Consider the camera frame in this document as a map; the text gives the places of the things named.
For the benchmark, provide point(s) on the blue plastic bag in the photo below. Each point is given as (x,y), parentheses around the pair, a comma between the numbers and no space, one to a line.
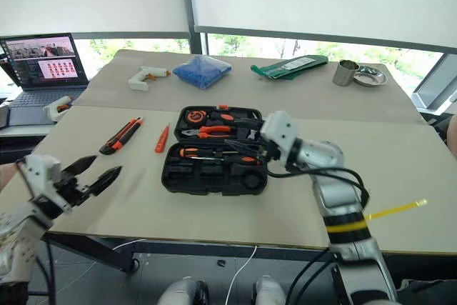
(201,71)

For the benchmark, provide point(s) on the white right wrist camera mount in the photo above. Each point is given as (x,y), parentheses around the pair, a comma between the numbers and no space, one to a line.
(280,130)

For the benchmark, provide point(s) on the orange tester pen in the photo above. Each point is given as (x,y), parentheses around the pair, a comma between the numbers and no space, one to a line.
(161,140)

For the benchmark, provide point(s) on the grey open laptop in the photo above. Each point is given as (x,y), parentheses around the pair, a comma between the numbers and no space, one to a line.
(43,65)

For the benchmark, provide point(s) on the white side desk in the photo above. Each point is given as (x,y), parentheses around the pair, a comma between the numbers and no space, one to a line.
(21,128)

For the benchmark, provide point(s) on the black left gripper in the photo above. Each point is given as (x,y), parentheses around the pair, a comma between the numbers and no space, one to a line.
(71,190)

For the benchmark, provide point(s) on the orange black utility knife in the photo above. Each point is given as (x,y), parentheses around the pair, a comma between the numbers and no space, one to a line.
(121,136)

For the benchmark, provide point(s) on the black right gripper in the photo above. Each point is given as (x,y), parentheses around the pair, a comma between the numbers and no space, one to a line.
(269,149)

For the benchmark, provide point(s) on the small black floor object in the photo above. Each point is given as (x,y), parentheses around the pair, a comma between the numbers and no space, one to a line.
(221,263)

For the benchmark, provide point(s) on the steel round dish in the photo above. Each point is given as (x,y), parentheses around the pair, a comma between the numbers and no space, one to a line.
(369,78)

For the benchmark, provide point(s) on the orange black screwdriver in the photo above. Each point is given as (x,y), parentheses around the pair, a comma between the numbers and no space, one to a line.
(193,152)

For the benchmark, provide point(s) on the orange black wrench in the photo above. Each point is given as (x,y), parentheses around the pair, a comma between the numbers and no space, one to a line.
(226,118)

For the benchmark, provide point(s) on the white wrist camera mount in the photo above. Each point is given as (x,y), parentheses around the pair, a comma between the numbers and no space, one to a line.
(39,173)
(280,130)

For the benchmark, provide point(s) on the black tool case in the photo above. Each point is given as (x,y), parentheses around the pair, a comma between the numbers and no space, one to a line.
(200,180)

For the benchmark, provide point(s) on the grey window pillar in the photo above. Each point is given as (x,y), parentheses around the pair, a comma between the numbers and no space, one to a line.
(191,8)

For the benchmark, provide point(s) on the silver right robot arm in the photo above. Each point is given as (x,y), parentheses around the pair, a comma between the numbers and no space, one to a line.
(333,194)

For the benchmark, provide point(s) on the orange black tape measure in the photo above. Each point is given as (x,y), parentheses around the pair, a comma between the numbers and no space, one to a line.
(195,116)

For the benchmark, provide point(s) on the steel cup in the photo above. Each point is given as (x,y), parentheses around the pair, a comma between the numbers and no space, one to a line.
(344,74)

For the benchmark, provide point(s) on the green flat packets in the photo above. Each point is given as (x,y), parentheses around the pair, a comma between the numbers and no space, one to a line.
(289,67)

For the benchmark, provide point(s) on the grey rounded robot foot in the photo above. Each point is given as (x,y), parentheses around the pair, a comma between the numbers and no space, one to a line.
(269,290)
(182,292)

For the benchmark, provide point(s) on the black table frame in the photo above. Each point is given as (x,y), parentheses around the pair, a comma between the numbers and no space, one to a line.
(89,248)

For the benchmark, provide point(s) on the white glue gun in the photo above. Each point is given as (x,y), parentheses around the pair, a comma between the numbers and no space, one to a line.
(141,78)
(57,108)

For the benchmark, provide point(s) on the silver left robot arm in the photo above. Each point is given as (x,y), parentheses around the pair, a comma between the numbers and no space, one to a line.
(21,233)

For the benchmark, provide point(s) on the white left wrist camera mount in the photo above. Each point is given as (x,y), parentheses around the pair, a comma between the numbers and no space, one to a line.
(39,173)

